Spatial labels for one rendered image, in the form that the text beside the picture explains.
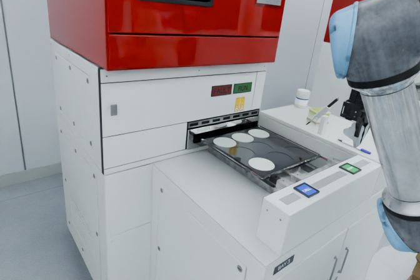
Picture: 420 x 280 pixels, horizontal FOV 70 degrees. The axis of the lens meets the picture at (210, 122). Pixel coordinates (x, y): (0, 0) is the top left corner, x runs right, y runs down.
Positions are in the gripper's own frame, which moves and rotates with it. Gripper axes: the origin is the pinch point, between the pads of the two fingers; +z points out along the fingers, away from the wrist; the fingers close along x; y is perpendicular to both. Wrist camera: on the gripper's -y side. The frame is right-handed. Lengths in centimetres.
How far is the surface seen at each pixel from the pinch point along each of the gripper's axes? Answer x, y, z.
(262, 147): 4.9, 35.7, 15.7
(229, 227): 44, 13, 23
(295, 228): 35.4, -3.8, 15.8
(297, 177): 13.1, 11.7, 14.8
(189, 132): 28, 57, 12
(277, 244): 40.1, -2.1, 20.2
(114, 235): 62, 60, 54
